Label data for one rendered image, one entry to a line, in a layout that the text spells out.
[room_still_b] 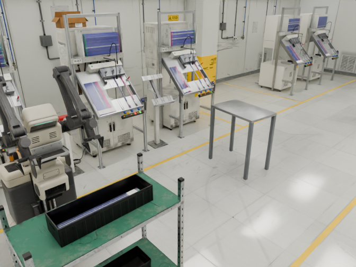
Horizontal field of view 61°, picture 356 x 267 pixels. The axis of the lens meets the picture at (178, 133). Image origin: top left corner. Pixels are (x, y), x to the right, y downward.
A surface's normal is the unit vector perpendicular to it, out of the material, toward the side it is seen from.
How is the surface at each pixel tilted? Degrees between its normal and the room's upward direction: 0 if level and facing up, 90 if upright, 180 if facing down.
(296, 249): 0
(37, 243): 0
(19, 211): 90
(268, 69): 90
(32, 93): 90
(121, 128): 90
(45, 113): 43
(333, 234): 0
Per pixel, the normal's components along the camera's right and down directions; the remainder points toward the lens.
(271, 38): -0.74, 0.27
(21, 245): 0.00, -0.91
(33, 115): 0.46, -0.47
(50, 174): 0.67, 0.43
